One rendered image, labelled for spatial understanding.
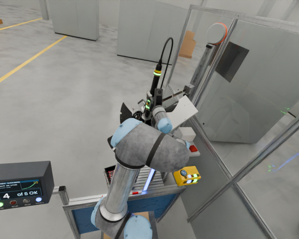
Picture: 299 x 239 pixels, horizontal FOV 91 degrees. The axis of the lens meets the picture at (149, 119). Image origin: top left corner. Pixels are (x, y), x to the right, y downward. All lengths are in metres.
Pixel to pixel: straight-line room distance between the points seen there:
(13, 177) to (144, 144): 0.65
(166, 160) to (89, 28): 7.95
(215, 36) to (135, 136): 1.23
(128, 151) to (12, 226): 1.89
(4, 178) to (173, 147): 0.75
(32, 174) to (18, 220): 1.37
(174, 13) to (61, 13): 4.72
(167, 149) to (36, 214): 1.92
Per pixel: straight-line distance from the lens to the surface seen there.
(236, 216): 1.55
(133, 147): 0.44
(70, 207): 1.25
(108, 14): 13.15
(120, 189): 0.59
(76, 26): 8.32
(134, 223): 0.73
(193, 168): 1.22
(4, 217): 2.30
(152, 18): 6.48
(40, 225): 2.15
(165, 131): 0.77
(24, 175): 0.90
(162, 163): 0.43
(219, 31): 1.49
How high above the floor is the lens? 1.97
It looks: 38 degrees down
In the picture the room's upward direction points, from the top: 15 degrees clockwise
